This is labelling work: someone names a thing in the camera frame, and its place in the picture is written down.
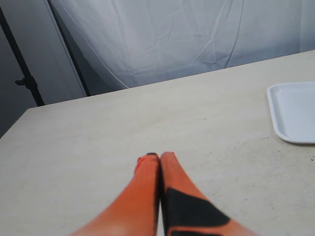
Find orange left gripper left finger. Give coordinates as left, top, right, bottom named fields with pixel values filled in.
left=72, top=153, right=159, bottom=236

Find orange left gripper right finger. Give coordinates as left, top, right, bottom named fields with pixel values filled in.
left=160, top=152, right=257, bottom=236

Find white plastic tray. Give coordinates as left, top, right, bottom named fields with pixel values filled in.
left=267, top=82, right=315, bottom=144

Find white backdrop curtain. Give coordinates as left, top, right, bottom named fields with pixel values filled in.
left=51, top=0, right=315, bottom=94

